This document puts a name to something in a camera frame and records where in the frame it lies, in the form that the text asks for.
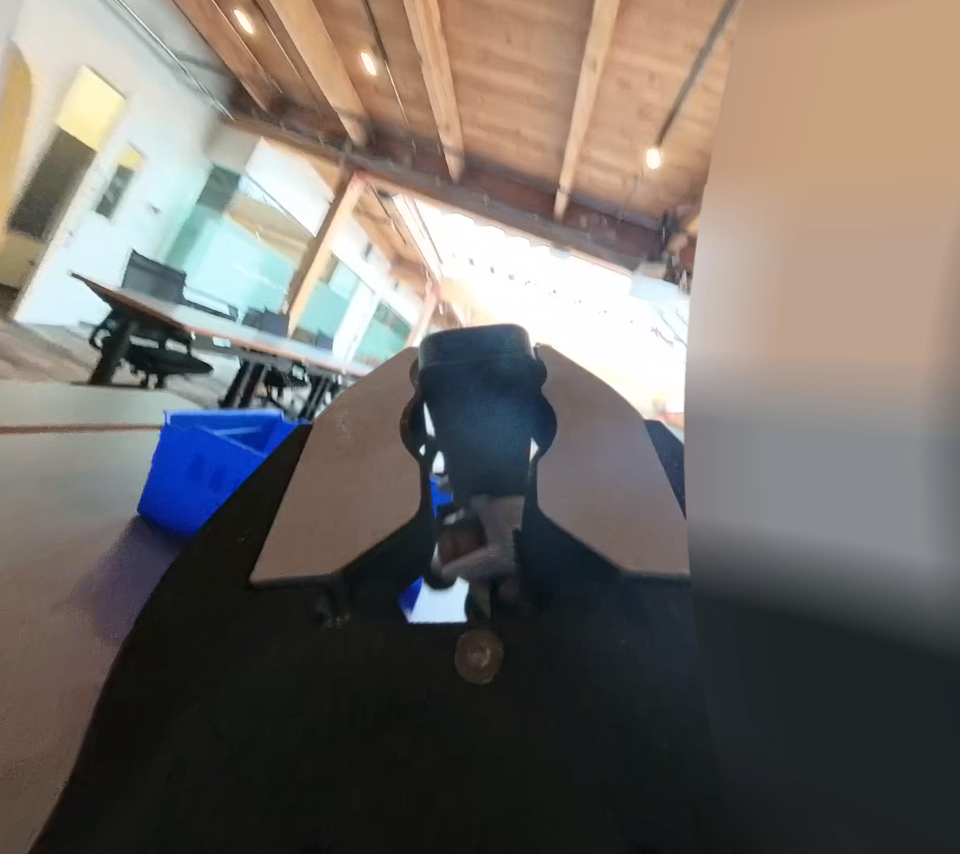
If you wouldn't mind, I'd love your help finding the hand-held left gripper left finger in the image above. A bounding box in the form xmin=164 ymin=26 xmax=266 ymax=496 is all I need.
xmin=249 ymin=346 xmax=436 ymax=587

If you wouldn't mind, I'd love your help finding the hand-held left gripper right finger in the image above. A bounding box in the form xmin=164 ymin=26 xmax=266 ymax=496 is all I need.
xmin=528 ymin=343 xmax=691 ymax=579

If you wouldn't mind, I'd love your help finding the blue plastic bin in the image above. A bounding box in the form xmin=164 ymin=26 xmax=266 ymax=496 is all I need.
xmin=137 ymin=406 xmax=310 ymax=542

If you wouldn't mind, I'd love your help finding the long office desk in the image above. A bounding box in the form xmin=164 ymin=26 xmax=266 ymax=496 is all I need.
xmin=71 ymin=273 xmax=376 ymax=420

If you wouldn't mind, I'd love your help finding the black office chair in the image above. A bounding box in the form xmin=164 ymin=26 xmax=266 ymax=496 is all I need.
xmin=90 ymin=250 xmax=215 ymax=390

